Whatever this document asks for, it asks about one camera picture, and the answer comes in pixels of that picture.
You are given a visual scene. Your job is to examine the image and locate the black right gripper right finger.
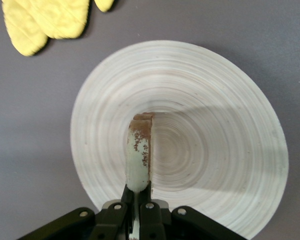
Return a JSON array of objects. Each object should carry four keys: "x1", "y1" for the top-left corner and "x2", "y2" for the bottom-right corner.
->
[{"x1": 138, "y1": 184, "x2": 250, "y2": 240}]

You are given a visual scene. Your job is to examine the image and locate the yellow quilted oven mitt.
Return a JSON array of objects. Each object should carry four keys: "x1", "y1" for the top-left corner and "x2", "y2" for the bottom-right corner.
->
[
  {"x1": 33, "y1": 0, "x2": 116, "y2": 41},
  {"x1": 1, "y1": 0, "x2": 51, "y2": 57}
]

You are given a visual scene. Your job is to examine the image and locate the large table cover sheet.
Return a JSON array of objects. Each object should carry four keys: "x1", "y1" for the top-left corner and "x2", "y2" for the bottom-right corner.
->
[{"x1": 0, "y1": 0, "x2": 300, "y2": 240}]

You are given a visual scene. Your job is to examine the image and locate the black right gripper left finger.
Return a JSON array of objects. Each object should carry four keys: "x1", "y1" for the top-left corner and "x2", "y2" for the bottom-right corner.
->
[{"x1": 17, "y1": 183, "x2": 136, "y2": 240}]

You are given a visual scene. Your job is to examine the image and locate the brown bread toast slice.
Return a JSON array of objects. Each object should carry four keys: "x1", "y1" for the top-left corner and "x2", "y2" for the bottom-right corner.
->
[{"x1": 125, "y1": 112, "x2": 155, "y2": 240}]

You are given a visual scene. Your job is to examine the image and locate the round wooden plate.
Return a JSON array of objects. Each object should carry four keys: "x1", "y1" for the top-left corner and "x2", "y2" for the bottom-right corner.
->
[{"x1": 70, "y1": 39, "x2": 290, "y2": 240}]

